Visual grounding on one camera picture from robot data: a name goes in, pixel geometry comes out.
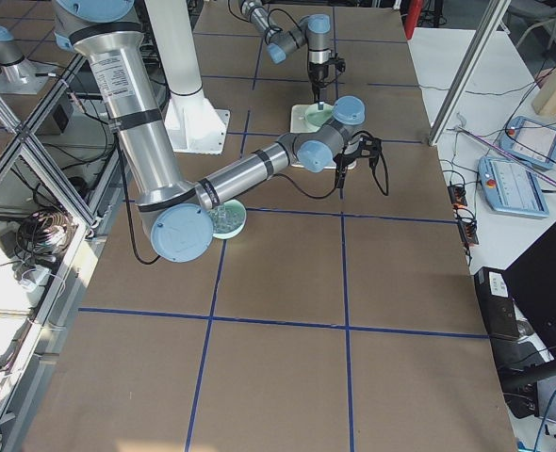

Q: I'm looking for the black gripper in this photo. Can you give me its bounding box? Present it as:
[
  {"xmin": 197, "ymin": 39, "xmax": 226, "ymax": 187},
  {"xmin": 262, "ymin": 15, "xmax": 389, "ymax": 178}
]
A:
[
  {"xmin": 307, "ymin": 62, "xmax": 329, "ymax": 103},
  {"xmin": 335, "ymin": 151, "xmax": 359, "ymax": 188}
]

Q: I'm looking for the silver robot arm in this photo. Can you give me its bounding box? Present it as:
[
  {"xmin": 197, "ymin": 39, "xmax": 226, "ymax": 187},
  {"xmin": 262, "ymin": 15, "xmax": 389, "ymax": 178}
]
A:
[
  {"xmin": 54, "ymin": 1, "xmax": 365, "ymax": 263},
  {"xmin": 238, "ymin": 1, "xmax": 334, "ymax": 104}
]

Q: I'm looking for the pale green bear tray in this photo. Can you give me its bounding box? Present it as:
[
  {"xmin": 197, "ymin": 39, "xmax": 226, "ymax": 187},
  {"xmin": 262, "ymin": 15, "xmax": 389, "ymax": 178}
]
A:
[{"xmin": 287, "ymin": 104, "xmax": 358, "ymax": 170}]

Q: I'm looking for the green bowl with ice cubes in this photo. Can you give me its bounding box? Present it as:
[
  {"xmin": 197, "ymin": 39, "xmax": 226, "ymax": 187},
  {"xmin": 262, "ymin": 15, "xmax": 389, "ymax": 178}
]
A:
[{"xmin": 208, "ymin": 199, "xmax": 247, "ymax": 240}]

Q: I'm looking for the red cylinder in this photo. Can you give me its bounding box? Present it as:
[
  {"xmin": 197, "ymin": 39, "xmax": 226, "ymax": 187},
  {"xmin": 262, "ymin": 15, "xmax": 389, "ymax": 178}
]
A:
[{"xmin": 404, "ymin": 0, "xmax": 424, "ymax": 40}]

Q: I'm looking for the blue teach pendant near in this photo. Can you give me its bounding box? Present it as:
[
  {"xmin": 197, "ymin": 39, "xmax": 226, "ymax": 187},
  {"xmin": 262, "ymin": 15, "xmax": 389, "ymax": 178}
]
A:
[{"xmin": 478, "ymin": 156, "xmax": 549, "ymax": 218}]

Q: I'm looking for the blue teach pendant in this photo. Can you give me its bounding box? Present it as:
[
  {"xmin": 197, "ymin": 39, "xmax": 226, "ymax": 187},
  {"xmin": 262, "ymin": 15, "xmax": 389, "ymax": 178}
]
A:
[
  {"xmin": 499, "ymin": 116, "xmax": 556, "ymax": 170},
  {"xmin": 478, "ymin": 156, "xmax": 549, "ymax": 218}
]

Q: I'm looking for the rod with green tip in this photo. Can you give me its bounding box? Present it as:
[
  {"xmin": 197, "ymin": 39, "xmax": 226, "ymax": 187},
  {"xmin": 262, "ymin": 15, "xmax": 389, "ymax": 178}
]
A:
[{"xmin": 453, "ymin": 113, "xmax": 556, "ymax": 194}]

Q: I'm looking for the blue teach pendant far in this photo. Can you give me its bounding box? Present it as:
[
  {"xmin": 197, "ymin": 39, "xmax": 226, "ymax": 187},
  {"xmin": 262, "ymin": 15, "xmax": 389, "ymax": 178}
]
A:
[{"xmin": 499, "ymin": 116, "xmax": 556, "ymax": 170}]

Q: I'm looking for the black computer box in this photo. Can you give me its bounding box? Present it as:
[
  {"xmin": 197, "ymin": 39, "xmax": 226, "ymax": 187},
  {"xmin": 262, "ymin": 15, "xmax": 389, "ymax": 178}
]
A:
[{"xmin": 474, "ymin": 266, "xmax": 519, "ymax": 341}]

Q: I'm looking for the black laptop monitor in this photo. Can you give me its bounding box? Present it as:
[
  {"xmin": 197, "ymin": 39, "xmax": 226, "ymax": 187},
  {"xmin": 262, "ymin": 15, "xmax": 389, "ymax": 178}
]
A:
[{"xmin": 501, "ymin": 221, "xmax": 556, "ymax": 391}]

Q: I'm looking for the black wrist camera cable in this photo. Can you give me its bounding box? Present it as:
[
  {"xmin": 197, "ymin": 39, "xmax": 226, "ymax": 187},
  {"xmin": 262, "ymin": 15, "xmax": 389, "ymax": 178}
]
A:
[{"xmin": 272, "ymin": 134, "xmax": 390, "ymax": 199}]

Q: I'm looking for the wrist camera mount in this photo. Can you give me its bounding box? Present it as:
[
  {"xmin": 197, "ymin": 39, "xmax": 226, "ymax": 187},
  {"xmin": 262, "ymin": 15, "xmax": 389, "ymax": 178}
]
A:
[
  {"xmin": 353, "ymin": 134, "xmax": 383, "ymax": 166},
  {"xmin": 327, "ymin": 55, "xmax": 346, "ymax": 77}
]

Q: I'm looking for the white pedestal column base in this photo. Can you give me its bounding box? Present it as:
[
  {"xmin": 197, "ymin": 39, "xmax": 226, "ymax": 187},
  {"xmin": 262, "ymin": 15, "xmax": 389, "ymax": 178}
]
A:
[{"xmin": 145, "ymin": 0, "xmax": 230, "ymax": 154}]

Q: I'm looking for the aluminium frame post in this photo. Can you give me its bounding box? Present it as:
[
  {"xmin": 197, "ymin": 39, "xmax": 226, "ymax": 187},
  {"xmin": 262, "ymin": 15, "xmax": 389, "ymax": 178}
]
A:
[{"xmin": 428, "ymin": 0, "xmax": 511, "ymax": 146}]

